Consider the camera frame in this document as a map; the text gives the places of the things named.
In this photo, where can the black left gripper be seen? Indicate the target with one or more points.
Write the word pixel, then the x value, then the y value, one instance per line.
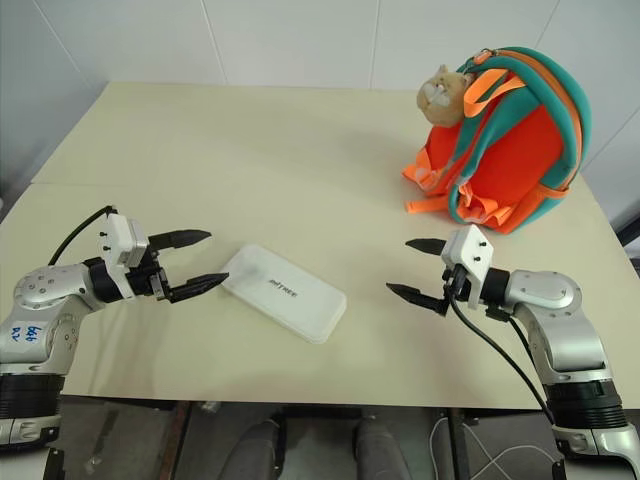
pixel 147 280

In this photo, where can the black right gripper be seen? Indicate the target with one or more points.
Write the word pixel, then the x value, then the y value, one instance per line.
pixel 454 282

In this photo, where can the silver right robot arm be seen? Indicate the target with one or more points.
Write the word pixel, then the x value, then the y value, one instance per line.
pixel 550 300

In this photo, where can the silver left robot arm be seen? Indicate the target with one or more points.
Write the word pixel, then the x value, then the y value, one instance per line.
pixel 45 286

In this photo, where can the white pencil case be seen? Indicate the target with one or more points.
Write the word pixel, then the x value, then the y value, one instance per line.
pixel 285 295

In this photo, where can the orange and teal backpack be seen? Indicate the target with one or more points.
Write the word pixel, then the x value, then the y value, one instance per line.
pixel 515 140

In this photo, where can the beige plush cat charm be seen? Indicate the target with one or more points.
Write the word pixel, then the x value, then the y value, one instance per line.
pixel 442 97

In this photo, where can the dark rounded shape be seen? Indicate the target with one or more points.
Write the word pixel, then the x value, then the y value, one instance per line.
pixel 260 450
pixel 377 450

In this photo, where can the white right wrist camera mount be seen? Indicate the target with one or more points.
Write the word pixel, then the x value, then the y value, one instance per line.
pixel 467 255

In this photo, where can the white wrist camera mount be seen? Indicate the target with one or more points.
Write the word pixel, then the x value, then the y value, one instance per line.
pixel 467 255
pixel 121 240

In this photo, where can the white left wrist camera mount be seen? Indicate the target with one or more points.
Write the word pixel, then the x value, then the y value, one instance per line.
pixel 121 240

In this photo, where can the metal table frame bar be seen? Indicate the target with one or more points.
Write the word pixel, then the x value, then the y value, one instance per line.
pixel 181 440

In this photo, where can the black bracket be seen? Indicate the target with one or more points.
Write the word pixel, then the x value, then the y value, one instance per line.
pixel 557 470
pixel 54 465

